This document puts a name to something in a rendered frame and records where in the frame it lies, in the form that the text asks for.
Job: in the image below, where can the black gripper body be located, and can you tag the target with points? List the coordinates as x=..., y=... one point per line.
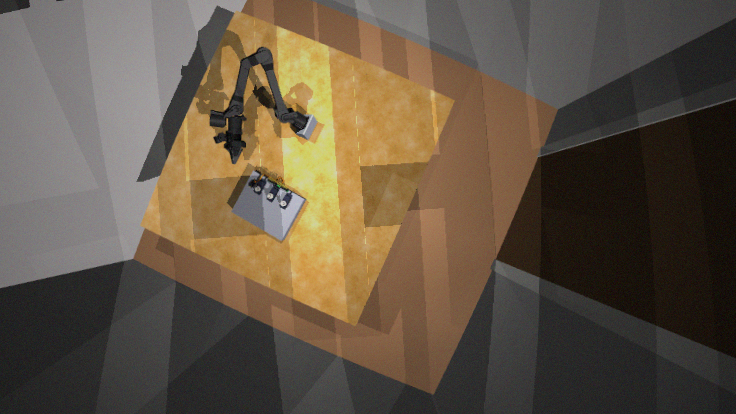
x=236, y=139

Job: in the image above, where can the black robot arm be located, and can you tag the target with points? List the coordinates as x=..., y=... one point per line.
x=264, y=57

